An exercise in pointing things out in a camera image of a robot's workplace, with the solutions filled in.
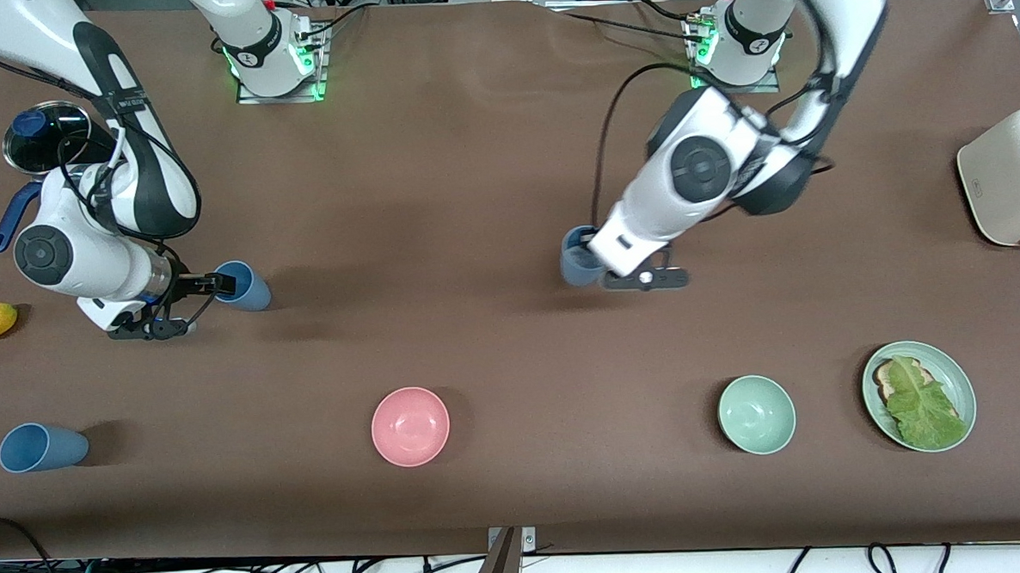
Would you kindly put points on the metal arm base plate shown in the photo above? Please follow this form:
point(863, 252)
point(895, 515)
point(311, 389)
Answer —
point(322, 75)
point(768, 84)

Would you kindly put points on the toast slice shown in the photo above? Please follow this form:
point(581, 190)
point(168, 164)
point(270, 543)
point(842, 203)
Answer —
point(885, 380)

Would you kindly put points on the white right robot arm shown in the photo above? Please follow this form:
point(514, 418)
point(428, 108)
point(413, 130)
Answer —
point(52, 255)

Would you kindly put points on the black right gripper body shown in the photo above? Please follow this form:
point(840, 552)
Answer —
point(188, 286)

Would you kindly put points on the dark camera mount bar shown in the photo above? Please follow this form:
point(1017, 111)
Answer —
point(498, 571)

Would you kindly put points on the small metal bracket plate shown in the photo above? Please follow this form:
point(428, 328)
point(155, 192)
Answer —
point(530, 540)

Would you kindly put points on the cream toaster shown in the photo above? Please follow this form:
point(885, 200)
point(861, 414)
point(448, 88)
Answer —
point(1005, 179)

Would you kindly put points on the pink bowl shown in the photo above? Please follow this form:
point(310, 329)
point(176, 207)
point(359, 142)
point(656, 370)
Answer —
point(410, 427)

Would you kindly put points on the light green plate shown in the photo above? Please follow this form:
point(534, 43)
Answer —
point(957, 379)

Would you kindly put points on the green lettuce leaf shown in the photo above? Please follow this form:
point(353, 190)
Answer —
point(924, 406)

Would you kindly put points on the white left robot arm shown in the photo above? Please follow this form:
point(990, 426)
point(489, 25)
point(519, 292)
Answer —
point(694, 171)

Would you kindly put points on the light green bowl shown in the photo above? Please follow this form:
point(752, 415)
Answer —
point(757, 415)

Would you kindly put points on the blue cup with paper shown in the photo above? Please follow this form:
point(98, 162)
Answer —
point(576, 266)

